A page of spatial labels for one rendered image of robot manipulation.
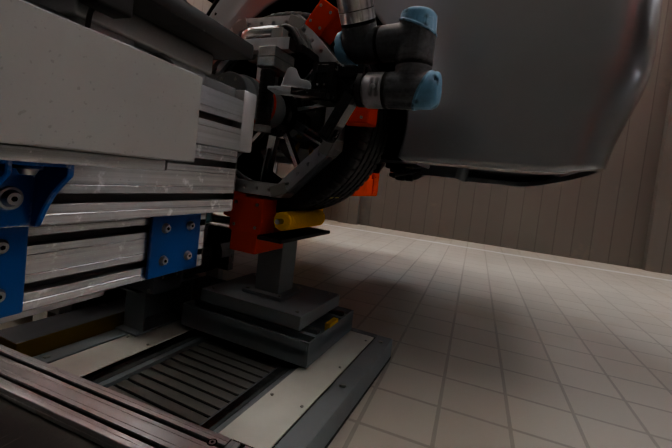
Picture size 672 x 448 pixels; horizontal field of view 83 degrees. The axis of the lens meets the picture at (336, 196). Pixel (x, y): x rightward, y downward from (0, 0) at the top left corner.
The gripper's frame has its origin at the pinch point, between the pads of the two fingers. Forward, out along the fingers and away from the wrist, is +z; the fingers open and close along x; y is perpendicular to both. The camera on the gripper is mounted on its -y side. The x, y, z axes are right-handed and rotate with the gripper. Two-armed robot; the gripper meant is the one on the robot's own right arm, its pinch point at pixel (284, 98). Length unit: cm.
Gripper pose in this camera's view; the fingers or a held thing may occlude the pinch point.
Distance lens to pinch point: 92.7
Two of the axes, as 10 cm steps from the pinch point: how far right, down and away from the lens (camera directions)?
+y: 1.1, -9.9, -0.6
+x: -4.1, 0.1, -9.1
